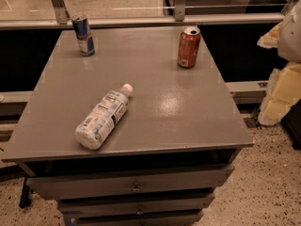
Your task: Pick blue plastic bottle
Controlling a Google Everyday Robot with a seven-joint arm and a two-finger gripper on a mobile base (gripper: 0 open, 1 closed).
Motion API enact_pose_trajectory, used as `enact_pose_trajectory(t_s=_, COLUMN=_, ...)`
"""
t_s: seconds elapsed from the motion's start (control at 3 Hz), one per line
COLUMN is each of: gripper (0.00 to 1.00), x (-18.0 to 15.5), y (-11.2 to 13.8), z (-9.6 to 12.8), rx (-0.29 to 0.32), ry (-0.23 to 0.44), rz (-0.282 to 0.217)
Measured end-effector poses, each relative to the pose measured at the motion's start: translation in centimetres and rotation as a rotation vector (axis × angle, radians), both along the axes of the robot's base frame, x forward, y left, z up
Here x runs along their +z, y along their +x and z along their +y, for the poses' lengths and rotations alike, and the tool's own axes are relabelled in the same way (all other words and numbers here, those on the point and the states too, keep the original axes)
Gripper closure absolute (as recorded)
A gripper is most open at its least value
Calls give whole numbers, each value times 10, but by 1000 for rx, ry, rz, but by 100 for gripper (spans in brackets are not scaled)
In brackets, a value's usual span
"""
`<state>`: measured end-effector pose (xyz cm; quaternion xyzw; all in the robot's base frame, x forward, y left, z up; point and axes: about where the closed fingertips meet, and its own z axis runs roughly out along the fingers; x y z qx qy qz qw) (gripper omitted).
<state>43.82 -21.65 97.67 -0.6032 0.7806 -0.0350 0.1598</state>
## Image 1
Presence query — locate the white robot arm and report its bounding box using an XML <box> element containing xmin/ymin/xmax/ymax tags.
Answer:
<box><xmin>277</xmin><ymin>0</ymin><xmax>301</xmax><ymax>62</ymax></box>

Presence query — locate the white plastic bottle blue label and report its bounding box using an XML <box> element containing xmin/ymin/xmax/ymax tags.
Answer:
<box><xmin>75</xmin><ymin>84</ymin><xmax>133</xmax><ymax>150</ymax></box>

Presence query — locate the grey metal drawer cabinet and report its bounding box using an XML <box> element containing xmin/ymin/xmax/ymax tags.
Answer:
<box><xmin>0</xmin><ymin>25</ymin><xmax>255</xmax><ymax>226</ymax></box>

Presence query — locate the orange soda can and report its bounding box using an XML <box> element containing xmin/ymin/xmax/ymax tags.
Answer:
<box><xmin>177</xmin><ymin>26</ymin><xmax>201</xmax><ymax>69</ymax></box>

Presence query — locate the blue silver energy drink can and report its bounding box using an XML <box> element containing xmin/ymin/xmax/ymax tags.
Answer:
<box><xmin>71</xmin><ymin>14</ymin><xmax>95</xmax><ymax>57</ymax></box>

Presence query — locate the middle grey drawer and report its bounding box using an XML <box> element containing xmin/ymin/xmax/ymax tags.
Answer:
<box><xmin>58</xmin><ymin>192</ymin><xmax>215</xmax><ymax>218</ymax></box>

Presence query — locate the grey drawer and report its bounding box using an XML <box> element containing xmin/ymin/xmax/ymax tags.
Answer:
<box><xmin>27</xmin><ymin>164</ymin><xmax>234</xmax><ymax>200</ymax></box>
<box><xmin>64</xmin><ymin>210</ymin><xmax>203</xmax><ymax>226</ymax></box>
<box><xmin>58</xmin><ymin>192</ymin><xmax>215</xmax><ymax>218</ymax></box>

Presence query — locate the top grey drawer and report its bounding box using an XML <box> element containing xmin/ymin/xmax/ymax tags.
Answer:
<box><xmin>27</xmin><ymin>164</ymin><xmax>234</xmax><ymax>200</ymax></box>

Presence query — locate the bottom grey drawer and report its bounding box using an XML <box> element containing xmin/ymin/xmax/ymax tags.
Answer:
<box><xmin>64</xmin><ymin>210</ymin><xmax>203</xmax><ymax>226</ymax></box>

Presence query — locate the grey metal railing frame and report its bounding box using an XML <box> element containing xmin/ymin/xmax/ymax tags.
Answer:
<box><xmin>0</xmin><ymin>0</ymin><xmax>299</xmax><ymax>30</ymax></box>

